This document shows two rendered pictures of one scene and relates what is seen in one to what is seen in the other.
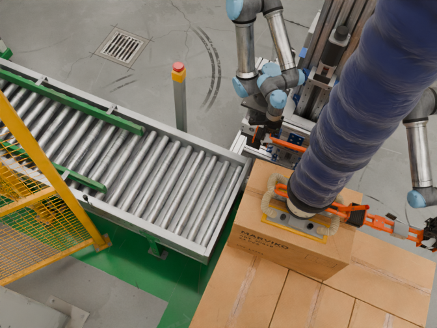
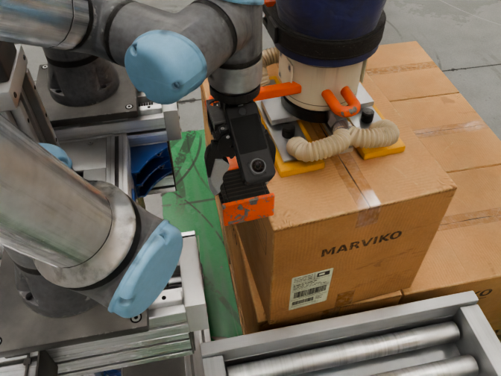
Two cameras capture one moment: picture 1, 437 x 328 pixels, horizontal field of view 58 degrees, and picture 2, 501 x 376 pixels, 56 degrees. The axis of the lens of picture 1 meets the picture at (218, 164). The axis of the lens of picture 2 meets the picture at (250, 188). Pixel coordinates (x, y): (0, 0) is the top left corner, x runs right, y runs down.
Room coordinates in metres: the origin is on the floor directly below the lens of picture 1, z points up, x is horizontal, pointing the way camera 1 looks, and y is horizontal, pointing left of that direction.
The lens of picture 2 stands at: (1.36, 0.25, 1.66)
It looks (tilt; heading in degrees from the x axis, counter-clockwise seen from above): 48 degrees down; 240
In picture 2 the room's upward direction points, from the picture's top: straight up
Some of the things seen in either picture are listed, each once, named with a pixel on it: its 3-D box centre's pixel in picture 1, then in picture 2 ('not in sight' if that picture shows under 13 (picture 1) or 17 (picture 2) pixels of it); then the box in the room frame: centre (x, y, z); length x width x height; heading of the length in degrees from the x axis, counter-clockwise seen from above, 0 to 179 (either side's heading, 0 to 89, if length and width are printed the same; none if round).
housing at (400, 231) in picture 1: (399, 230); not in sight; (0.68, -0.89, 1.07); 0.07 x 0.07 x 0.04; 76
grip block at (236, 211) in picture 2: (262, 136); (242, 192); (1.12, -0.21, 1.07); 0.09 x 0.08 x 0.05; 166
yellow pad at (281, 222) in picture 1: (296, 222); (353, 101); (0.70, -0.42, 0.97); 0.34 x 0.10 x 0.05; 76
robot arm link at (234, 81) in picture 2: (274, 112); (232, 69); (1.12, -0.24, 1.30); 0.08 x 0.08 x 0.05
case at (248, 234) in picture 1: (291, 220); (308, 174); (0.79, -0.44, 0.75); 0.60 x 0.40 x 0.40; 76
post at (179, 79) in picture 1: (181, 117); not in sight; (1.56, 0.30, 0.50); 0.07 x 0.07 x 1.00; 72
